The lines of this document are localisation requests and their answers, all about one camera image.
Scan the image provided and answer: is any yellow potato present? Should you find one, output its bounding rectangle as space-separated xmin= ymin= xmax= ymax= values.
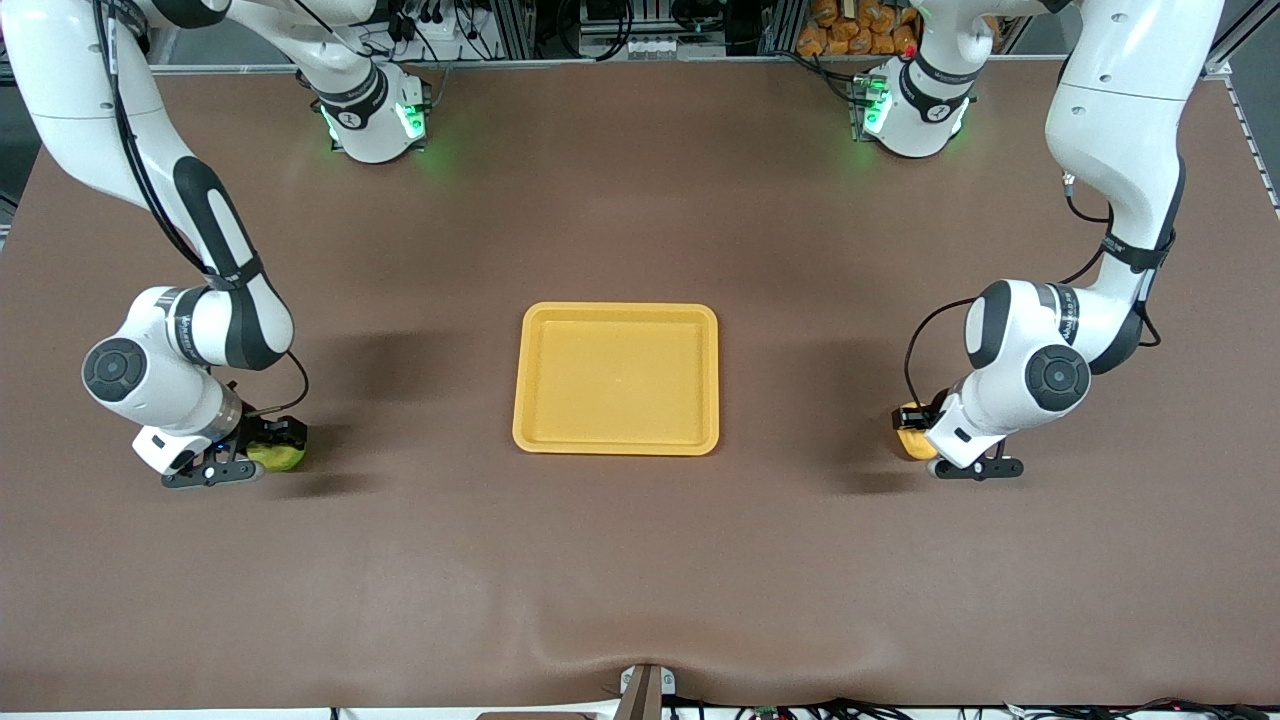
xmin=894 ymin=403 xmax=942 ymax=462

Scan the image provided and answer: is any green apple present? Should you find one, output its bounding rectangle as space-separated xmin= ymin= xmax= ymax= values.
xmin=246 ymin=434 xmax=308 ymax=474

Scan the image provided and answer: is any yellow plastic tray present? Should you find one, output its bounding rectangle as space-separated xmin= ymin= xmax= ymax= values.
xmin=511 ymin=301 xmax=721 ymax=458

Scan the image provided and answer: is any brown table cover mat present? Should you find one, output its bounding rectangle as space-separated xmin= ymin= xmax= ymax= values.
xmin=0 ymin=60 xmax=1280 ymax=714

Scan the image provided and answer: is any metal table edge clamp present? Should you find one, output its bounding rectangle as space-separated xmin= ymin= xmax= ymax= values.
xmin=619 ymin=662 xmax=677 ymax=720

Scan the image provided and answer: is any bag of orange objects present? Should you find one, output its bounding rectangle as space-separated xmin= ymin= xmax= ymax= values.
xmin=796 ymin=0 xmax=921 ymax=58

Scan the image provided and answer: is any white power strip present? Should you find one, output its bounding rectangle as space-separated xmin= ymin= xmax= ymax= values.
xmin=412 ymin=0 xmax=473 ymax=48

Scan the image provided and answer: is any black cable bundle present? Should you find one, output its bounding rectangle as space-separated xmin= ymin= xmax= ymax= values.
xmin=735 ymin=697 xmax=1280 ymax=720

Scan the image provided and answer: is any aluminium frame post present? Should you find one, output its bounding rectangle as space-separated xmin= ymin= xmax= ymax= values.
xmin=758 ymin=0 xmax=807 ymax=57
xmin=493 ymin=0 xmax=538 ymax=61

